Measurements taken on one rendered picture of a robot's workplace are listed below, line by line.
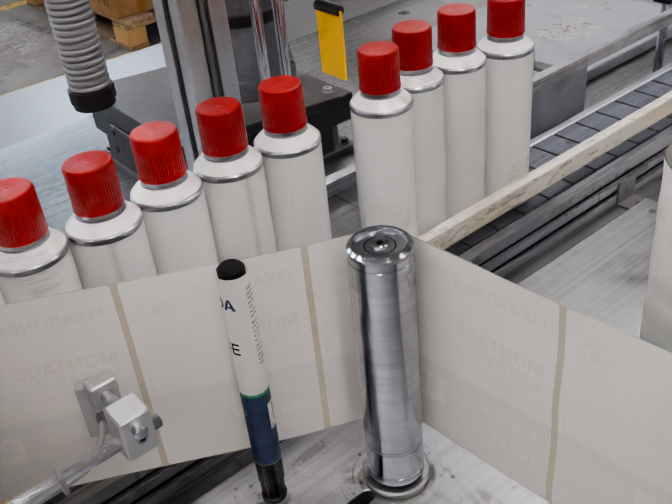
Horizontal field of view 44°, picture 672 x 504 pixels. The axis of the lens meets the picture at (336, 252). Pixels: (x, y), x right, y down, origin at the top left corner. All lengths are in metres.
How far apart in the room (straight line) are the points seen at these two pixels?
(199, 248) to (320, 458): 0.17
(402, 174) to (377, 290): 0.26
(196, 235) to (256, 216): 0.05
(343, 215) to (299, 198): 0.30
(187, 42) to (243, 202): 0.17
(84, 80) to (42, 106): 0.73
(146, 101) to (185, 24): 0.35
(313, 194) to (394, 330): 0.20
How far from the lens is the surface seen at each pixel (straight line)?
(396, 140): 0.68
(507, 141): 0.81
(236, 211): 0.62
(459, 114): 0.76
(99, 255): 0.57
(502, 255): 0.82
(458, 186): 0.80
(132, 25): 4.08
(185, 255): 0.61
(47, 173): 1.16
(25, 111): 1.38
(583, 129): 1.00
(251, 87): 1.02
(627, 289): 0.75
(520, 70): 0.78
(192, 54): 0.73
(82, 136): 1.24
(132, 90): 1.10
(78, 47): 0.64
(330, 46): 0.68
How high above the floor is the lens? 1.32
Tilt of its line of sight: 34 degrees down
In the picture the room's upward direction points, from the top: 6 degrees counter-clockwise
